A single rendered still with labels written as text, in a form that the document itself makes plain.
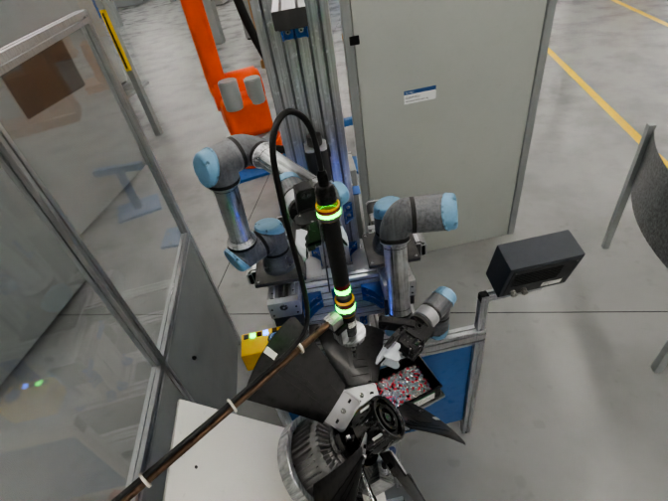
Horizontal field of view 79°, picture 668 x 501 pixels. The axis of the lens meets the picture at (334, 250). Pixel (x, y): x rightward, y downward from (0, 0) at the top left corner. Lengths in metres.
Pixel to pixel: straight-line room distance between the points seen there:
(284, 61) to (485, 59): 1.53
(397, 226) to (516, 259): 0.44
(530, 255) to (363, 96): 1.49
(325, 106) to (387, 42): 1.01
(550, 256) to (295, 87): 1.06
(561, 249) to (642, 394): 1.44
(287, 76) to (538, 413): 2.09
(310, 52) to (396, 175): 1.48
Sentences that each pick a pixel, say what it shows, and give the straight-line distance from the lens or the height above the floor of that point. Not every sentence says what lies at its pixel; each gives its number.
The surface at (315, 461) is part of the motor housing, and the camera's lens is 1.13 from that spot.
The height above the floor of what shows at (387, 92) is 1.33.
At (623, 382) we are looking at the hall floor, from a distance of 2.84.
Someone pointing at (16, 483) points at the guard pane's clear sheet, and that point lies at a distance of 1.12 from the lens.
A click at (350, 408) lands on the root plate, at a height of 1.25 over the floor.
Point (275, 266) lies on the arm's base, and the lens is 1.74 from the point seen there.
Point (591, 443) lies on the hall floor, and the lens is 2.58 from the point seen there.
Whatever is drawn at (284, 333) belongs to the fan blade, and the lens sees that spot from 1.01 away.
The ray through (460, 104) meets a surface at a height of 1.17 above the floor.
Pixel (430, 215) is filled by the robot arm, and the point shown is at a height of 1.47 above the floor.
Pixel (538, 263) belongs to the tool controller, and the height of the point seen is 1.23.
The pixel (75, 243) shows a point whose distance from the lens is 1.35.
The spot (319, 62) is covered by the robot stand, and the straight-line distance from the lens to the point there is 1.55.
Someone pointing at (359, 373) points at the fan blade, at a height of 1.19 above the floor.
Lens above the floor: 2.20
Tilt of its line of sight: 40 degrees down
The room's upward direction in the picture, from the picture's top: 10 degrees counter-clockwise
